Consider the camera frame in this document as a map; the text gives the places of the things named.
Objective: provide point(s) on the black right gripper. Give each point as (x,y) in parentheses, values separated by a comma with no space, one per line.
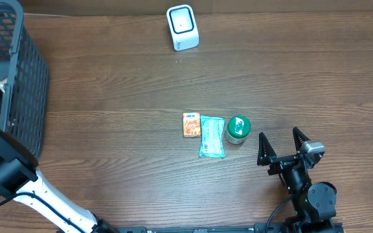
(285,160)

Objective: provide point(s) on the green lid jar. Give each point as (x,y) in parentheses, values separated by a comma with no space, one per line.
(237,129)

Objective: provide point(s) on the teal tissue pack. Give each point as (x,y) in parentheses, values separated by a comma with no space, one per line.
(212,137)

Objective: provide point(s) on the orange Kleenex tissue pack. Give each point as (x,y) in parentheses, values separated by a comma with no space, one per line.
(191,125)

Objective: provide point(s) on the beige brown snack pouch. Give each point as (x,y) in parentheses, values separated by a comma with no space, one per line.
(2,84)

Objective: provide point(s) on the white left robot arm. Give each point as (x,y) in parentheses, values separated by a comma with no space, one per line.
(22,181)

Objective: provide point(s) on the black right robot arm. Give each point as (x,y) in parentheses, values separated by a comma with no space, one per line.
(314,204)

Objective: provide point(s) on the white barcode scanner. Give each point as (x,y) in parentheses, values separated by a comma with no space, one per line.
(183,27)

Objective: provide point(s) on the grey plastic mesh basket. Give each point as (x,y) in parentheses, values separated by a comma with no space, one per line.
(25,77)

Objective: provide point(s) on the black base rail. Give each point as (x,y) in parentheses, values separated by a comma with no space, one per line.
(256,228)

